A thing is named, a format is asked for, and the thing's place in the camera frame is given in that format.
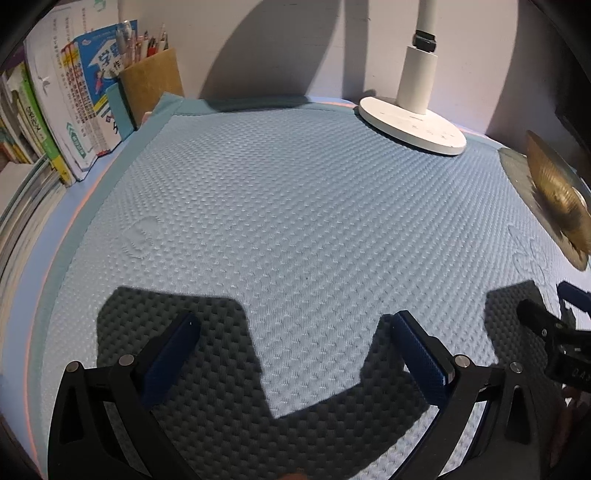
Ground blue textured mat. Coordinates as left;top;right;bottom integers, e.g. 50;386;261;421
34;92;591;480

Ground brown cardboard pen holder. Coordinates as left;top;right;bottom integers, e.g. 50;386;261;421
119;46;185;130

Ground dark wall monitor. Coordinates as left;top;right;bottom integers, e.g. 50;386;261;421
554;69;591;155

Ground amber ribbed glass bowl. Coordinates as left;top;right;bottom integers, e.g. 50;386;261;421
526;130;591;271

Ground blue cartoon cover book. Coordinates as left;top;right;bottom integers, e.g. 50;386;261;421
74;19;139;155

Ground small teal box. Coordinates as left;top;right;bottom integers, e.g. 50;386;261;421
107;85;137;137

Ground green spine books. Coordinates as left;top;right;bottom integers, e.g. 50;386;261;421
0;60;77;185

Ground white desk lamp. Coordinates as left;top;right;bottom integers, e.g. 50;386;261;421
358;0;467;156

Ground row of books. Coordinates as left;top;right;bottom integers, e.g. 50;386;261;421
23;4;121;172

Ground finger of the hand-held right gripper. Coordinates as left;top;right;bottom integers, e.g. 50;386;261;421
516;299;571;335
556;281;591;320

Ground flat stack of books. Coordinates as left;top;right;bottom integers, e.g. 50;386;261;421
0;157;65;296

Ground bunch of pens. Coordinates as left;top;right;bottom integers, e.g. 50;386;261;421
115;18;169;70

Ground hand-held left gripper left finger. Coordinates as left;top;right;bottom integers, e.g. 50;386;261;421
48;310;201;480

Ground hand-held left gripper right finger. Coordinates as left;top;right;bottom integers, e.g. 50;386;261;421
392;310;550;480

